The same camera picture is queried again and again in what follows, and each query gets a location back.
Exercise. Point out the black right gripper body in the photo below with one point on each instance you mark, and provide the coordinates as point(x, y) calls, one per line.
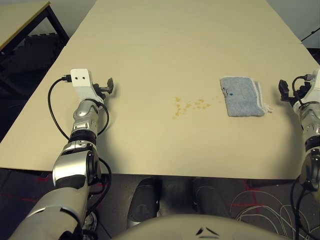
point(303, 92)

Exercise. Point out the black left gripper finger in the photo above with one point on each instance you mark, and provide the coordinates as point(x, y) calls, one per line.
point(110, 86)

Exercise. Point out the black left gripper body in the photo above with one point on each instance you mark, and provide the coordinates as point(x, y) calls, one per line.
point(101, 91)

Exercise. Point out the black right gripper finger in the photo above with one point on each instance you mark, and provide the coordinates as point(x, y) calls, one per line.
point(284, 90)

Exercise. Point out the blue terry rag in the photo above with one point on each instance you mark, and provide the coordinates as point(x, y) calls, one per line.
point(242, 97)

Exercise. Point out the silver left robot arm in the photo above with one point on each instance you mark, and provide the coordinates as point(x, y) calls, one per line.
point(75, 165)

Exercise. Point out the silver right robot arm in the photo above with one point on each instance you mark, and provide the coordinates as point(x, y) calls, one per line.
point(310, 125)

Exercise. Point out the brownish liquid spill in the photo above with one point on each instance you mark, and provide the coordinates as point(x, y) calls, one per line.
point(178, 107)

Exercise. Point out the black foam floor mat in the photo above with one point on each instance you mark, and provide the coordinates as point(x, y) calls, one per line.
point(37, 42)

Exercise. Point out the dark left robot leg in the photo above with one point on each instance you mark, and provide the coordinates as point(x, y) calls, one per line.
point(143, 200)

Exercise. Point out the dark robot leg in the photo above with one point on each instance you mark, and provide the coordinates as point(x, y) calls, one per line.
point(210, 197)
point(143, 200)

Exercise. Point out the dark right robot leg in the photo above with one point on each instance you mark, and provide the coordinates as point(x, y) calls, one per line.
point(210, 197)

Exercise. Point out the beige robot torso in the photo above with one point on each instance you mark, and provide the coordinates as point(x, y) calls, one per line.
point(195, 227)

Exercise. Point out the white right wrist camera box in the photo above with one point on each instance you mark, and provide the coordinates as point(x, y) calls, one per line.
point(315, 87)

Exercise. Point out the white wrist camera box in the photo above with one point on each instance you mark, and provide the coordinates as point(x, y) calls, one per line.
point(81, 82)
point(315, 87)

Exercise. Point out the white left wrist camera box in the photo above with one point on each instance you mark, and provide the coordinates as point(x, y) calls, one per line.
point(81, 82)

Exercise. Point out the beige side table black frame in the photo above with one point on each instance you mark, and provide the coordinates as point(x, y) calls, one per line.
point(17, 20)

